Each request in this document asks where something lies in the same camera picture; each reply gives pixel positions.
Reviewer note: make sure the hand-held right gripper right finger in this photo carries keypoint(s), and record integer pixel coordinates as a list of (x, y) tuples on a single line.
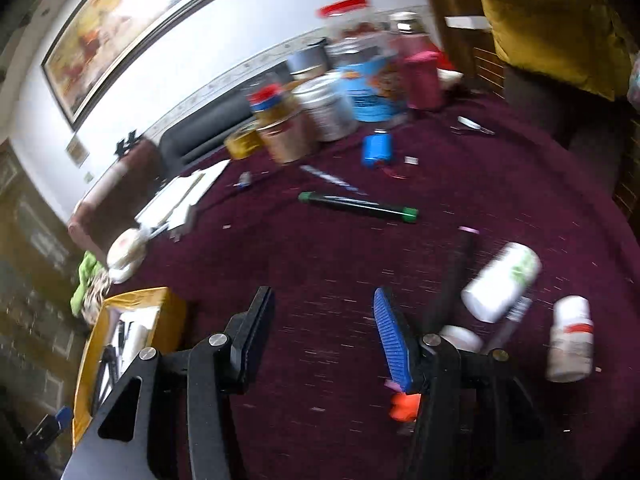
[(395, 345)]

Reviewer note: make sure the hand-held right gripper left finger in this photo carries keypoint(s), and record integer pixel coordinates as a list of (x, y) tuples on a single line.
[(252, 332)]

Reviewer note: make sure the white glue bottle orange tip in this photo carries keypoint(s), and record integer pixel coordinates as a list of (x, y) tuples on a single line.
[(461, 338)]

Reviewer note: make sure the yellow taped cardboard box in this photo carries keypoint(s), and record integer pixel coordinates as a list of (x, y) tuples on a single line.
[(170, 320)]

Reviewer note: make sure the black marker with purple end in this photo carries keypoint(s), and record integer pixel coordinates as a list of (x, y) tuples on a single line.
[(457, 270)]

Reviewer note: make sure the white bottle with green print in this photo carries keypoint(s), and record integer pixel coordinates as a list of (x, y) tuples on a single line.
[(500, 282)]

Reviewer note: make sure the grey silver pen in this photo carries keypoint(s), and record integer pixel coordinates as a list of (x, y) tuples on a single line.
[(515, 320)]

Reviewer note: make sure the black marker with green ends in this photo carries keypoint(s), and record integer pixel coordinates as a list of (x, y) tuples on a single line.
[(357, 205)]

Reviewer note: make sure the white bottle with red label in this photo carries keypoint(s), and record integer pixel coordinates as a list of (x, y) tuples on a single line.
[(570, 340)]

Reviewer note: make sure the white power adapter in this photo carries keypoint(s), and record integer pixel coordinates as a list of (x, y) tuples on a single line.
[(181, 216)]

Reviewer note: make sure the white tape roll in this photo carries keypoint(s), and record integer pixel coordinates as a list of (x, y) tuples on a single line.
[(125, 255)]

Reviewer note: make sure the white papers stack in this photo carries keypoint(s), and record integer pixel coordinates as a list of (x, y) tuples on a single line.
[(180, 192)]

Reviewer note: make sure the green cloth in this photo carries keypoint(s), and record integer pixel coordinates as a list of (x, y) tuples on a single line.
[(82, 280)]

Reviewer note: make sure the yellow tape roll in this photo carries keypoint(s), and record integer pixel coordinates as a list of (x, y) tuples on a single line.
[(243, 141)]

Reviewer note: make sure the brown armchair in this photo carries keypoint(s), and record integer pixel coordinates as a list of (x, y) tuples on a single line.
[(115, 195)]

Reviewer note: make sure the clear jar with orange label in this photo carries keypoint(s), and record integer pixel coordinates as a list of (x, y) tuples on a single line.
[(285, 137)]

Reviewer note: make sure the blue battery pack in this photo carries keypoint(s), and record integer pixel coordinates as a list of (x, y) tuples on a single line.
[(377, 147)]

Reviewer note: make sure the dark leather sofa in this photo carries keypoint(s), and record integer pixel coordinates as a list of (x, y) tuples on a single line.
[(215, 125)]

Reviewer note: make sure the black clips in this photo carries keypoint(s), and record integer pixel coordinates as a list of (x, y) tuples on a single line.
[(125, 142)]

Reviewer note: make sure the white plastic jar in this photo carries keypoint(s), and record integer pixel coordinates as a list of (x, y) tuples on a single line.
[(327, 110)]

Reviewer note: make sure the clear jar with blue label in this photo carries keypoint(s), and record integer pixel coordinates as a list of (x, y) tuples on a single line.
[(375, 90)]

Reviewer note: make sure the pink bottle with knit sleeve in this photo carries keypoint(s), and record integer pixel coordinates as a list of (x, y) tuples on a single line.
[(420, 70)]

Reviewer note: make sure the grey round container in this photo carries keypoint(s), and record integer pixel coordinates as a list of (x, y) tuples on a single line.
[(307, 60)]

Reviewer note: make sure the wooden cabinet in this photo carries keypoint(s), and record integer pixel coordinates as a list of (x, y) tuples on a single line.
[(482, 65)]

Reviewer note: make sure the clear jar with red lid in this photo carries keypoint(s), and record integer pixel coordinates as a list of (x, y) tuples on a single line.
[(350, 25)]

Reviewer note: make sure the wall socket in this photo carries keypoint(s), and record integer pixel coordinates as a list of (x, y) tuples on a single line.
[(75, 150)]

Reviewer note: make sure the framed wall picture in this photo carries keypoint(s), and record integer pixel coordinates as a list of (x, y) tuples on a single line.
[(135, 35)]

